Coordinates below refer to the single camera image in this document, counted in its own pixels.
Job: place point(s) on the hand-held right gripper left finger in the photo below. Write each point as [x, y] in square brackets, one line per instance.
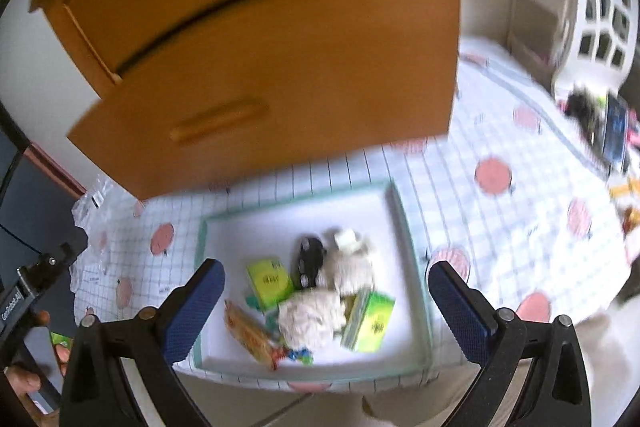
[192, 307]

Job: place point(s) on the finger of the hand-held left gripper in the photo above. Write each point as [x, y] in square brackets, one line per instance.
[52, 263]

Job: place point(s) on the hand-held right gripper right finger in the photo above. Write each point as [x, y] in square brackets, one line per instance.
[460, 307]

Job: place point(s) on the yellow orange snack packet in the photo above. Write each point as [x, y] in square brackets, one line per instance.
[250, 332]

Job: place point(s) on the green tissue pack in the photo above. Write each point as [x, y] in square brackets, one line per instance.
[269, 282]
[372, 319]

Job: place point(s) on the white tray with green rim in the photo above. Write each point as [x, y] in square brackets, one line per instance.
[385, 257]

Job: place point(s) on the colourful toy robot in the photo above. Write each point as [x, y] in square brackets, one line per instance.
[297, 354]

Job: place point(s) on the white lace cloth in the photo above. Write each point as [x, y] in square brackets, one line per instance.
[310, 317]
[350, 269]

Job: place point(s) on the black toy car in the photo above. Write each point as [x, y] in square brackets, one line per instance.
[310, 259]

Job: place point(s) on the cream plastic toy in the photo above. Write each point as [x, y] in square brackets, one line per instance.
[346, 239]

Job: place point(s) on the person's left hand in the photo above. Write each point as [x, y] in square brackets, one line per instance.
[25, 382]

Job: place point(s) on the small green packet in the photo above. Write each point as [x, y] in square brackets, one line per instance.
[60, 339]

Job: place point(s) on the dark panel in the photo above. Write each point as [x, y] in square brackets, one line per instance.
[30, 207]

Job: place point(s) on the clear plastic bag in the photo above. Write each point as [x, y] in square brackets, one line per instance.
[92, 207]

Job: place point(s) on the checked blanket with pink dots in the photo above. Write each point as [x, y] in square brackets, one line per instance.
[500, 132]

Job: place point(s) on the yellow toy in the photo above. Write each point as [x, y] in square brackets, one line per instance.
[625, 189]

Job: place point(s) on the blue box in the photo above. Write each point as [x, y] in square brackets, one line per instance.
[616, 132]

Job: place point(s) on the black tangled object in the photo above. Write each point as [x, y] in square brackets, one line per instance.
[582, 107]

